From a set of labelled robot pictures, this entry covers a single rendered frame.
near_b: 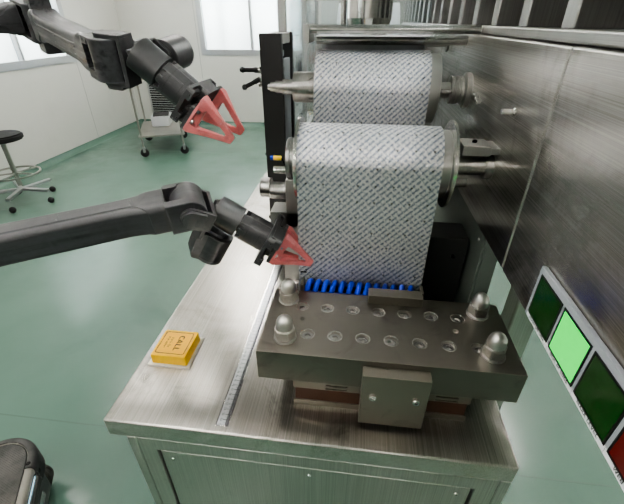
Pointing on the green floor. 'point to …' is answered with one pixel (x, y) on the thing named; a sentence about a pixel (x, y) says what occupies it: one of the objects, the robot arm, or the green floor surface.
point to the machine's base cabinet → (293, 479)
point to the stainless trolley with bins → (158, 127)
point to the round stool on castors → (11, 164)
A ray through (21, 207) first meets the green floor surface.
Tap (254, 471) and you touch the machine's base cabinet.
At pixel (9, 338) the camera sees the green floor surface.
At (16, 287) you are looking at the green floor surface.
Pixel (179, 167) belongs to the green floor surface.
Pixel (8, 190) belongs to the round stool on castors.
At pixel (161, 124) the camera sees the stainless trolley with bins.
